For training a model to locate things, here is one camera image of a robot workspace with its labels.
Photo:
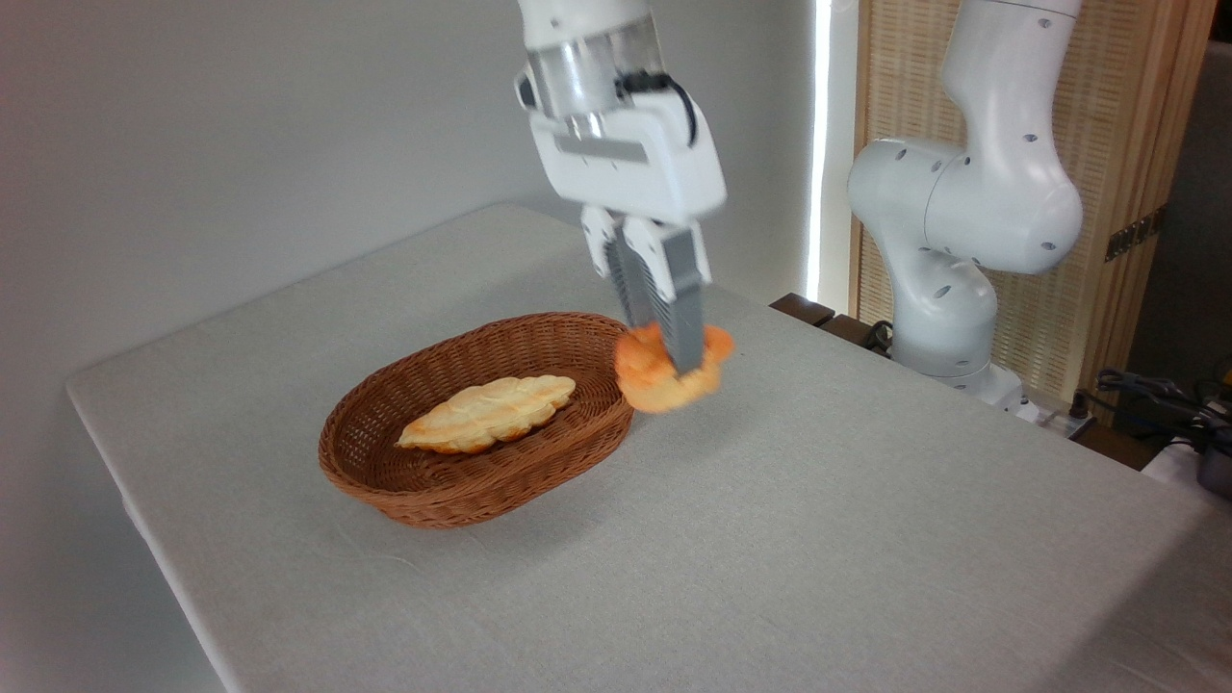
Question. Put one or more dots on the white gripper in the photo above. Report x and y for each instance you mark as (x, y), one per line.
(645, 164)

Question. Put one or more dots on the round orange knotted bread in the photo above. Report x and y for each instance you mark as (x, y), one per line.
(647, 377)

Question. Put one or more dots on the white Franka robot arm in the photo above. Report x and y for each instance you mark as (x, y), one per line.
(972, 192)

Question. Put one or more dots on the long pale braided bread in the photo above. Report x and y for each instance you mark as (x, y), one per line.
(481, 414)

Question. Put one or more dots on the brown woven wicker basket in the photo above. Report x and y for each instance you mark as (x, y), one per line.
(481, 493)

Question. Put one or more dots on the light grey tablecloth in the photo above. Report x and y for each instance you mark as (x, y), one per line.
(866, 577)

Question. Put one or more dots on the black screen hinge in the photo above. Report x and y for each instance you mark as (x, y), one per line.
(1134, 234)

